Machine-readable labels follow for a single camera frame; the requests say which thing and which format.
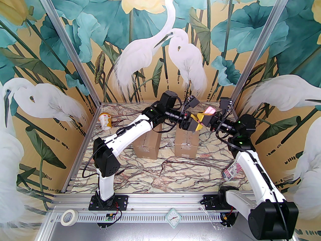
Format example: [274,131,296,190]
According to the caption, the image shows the brown cardboard express box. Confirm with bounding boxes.
[132,125,161,159]
[174,128,200,159]

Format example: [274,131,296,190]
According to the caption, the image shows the yellow white yogurt cup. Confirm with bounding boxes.
[99,113,112,131]

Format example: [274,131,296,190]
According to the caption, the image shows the aluminium frame rail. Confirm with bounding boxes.
[50,193,286,211]

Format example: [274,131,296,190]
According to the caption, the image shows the perforated metal strip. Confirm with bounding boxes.
[54,211,251,223]

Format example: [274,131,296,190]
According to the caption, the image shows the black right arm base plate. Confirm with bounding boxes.
[203,194,244,210]

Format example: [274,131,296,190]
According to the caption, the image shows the flag print pouch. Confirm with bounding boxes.
[222,160,244,180]

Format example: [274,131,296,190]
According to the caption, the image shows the aluminium frame post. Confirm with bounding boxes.
[33,0,102,106]
[229,0,296,106]

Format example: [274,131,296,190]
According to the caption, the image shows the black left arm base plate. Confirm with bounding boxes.
[88,195,129,211]

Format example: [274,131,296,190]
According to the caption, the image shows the green diamond shaped clock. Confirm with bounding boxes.
[166,208,181,229]

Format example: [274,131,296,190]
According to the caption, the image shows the white masking tape roll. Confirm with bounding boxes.
[61,209,78,226]

